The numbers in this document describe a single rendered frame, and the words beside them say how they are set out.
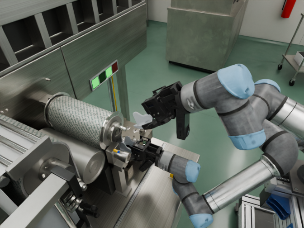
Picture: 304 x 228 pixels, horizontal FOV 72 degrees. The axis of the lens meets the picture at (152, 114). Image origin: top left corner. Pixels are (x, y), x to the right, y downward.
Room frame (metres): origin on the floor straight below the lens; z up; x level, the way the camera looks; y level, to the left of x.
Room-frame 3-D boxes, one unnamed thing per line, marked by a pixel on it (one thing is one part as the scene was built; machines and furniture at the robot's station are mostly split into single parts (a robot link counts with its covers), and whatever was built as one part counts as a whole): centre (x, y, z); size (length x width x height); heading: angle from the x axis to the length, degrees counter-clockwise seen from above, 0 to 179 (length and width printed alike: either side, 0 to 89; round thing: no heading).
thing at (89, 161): (0.48, 0.31, 1.18); 0.26 x 0.12 x 0.12; 63
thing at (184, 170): (0.46, -0.12, 1.11); 0.11 x 0.08 x 0.09; 63
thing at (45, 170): (0.29, 0.24, 1.34); 0.06 x 0.06 x 0.06; 63
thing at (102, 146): (0.53, 0.14, 1.25); 0.15 x 0.01 x 0.15; 153
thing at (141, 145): (0.53, 0.02, 1.12); 0.12 x 0.08 x 0.09; 63
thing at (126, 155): (0.46, 0.09, 1.18); 0.04 x 0.02 x 0.04; 153
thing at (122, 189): (0.48, 0.13, 1.05); 0.06 x 0.05 x 0.31; 63
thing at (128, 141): (0.59, 0.10, 1.11); 0.09 x 0.03 x 0.06; 62
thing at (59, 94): (0.64, 0.37, 1.25); 0.15 x 0.01 x 0.15; 153
